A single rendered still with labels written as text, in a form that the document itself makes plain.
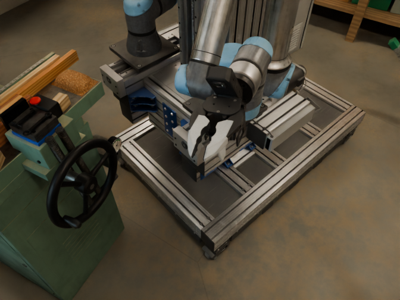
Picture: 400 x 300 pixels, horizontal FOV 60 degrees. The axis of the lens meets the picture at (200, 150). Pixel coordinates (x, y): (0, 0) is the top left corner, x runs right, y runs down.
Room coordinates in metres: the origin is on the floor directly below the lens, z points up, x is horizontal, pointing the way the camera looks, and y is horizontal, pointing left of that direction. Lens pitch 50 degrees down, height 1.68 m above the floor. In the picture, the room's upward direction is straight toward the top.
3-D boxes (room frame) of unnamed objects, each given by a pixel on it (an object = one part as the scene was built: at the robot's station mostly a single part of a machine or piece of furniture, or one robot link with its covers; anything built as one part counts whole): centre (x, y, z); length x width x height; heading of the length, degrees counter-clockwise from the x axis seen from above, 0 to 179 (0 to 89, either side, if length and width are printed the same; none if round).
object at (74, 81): (0.97, 0.44, 0.92); 0.14 x 0.09 x 0.04; 62
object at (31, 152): (0.70, 0.46, 0.91); 0.15 x 0.14 x 0.09; 152
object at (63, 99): (0.85, 0.45, 0.92); 0.04 x 0.03 x 0.04; 158
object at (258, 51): (0.66, -0.12, 1.21); 0.11 x 0.08 x 0.09; 158
